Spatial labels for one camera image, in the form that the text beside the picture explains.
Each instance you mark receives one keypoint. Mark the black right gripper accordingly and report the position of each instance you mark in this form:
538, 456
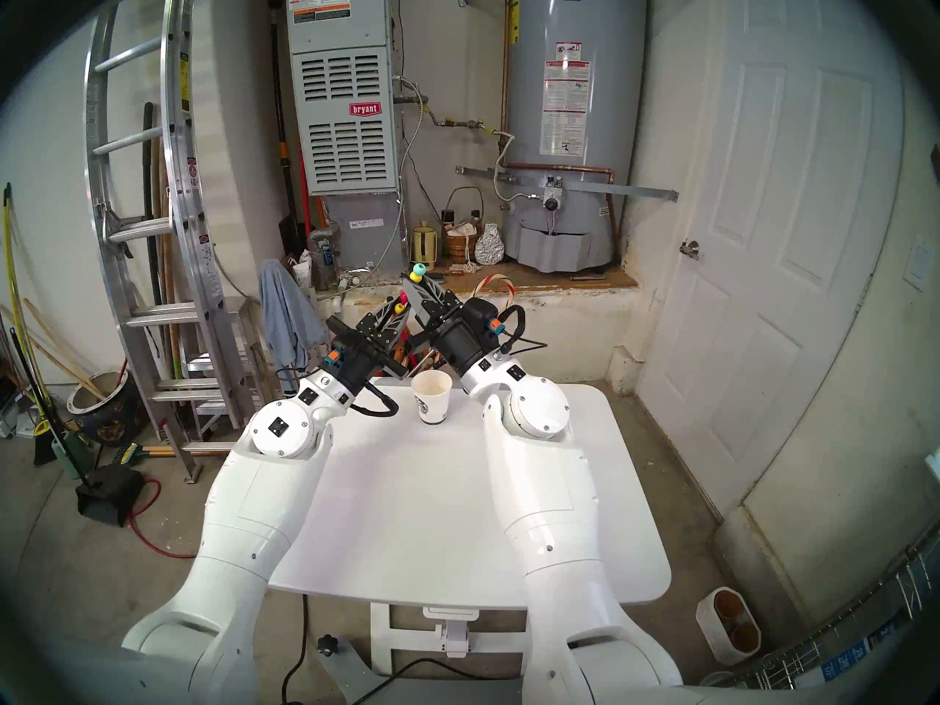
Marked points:
477, 340

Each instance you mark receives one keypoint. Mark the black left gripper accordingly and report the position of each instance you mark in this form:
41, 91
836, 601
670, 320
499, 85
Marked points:
360, 358

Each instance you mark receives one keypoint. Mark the teal-ended bead marker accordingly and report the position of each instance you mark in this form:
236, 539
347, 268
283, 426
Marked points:
416, 272

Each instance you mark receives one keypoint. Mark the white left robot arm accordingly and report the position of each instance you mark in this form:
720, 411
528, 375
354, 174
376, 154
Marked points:
242, 505

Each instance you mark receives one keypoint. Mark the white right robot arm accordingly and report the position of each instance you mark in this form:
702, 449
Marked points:
543, 505

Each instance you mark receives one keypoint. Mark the red white candy cane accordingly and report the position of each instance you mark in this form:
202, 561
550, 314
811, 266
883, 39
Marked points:
499, 276

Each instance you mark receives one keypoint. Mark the foil wrapped bundle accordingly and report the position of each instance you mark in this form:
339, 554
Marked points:
489, 247

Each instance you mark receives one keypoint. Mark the blue label spray can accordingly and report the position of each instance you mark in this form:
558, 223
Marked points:
327, 263

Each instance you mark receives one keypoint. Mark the white Starbucks paper cup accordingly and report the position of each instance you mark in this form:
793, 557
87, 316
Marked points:
432, 410

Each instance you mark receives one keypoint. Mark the blue grey towel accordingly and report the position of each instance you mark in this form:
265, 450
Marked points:
283, 314

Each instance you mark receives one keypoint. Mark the wooden platform board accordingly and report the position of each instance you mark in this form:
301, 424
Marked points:
558, 279

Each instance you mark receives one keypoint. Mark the flexible metal conduit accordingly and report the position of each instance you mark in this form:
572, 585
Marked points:
413, 153

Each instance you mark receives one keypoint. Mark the gas pipe with yellow valves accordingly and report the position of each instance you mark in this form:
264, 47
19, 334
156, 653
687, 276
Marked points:
452, 123

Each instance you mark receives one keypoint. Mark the grey Bryant furnace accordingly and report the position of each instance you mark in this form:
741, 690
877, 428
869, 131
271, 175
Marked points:
345, 79

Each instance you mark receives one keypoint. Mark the straight copper pipe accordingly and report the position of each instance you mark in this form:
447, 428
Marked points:
505, 64

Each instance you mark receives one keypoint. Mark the silver door knob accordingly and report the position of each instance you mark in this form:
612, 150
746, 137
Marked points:
689, 249

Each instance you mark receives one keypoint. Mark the grey water heater tank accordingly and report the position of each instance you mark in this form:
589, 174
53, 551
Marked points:
609, 87

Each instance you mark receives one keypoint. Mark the green yellow scrub brush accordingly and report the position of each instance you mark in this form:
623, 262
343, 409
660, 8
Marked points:
131, 454

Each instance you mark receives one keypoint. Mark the aluminium extension ladder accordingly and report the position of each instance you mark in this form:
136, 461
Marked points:
178, 127

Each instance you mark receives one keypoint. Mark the dark ceramic pot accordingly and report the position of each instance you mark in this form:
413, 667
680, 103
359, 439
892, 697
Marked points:
110, 424

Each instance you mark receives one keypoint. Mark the wooden stick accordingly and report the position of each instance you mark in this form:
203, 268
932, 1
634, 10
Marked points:
66, 349

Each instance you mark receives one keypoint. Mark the black star knob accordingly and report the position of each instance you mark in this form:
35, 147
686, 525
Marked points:
327, 645

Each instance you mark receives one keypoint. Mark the white panel door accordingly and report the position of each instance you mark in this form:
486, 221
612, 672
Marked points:
756, 197

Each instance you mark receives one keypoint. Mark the green watering can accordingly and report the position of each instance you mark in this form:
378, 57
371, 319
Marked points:
70, 457

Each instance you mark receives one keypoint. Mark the grey table base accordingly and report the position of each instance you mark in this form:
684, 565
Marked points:
455, 695

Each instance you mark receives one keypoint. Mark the white oval two-hole container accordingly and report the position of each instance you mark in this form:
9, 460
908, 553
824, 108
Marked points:
706, 615

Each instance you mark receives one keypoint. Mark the blue white box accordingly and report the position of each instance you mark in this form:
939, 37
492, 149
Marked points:
837, 663

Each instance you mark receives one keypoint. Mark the white table pedestal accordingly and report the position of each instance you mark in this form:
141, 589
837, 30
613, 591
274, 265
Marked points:
382, 637

